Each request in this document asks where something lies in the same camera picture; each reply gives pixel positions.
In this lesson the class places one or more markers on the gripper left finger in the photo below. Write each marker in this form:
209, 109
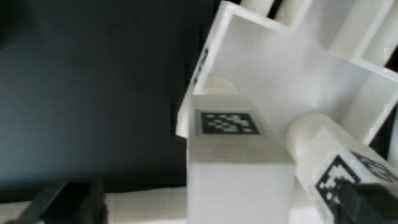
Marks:
68, 204

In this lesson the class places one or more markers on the white chair leg block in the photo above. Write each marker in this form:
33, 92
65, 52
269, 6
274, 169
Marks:
337, 161

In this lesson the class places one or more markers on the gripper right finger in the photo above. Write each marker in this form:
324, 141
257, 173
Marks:
369, 204

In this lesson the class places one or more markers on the white chair seat part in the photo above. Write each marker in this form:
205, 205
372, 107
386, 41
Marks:
303, 61

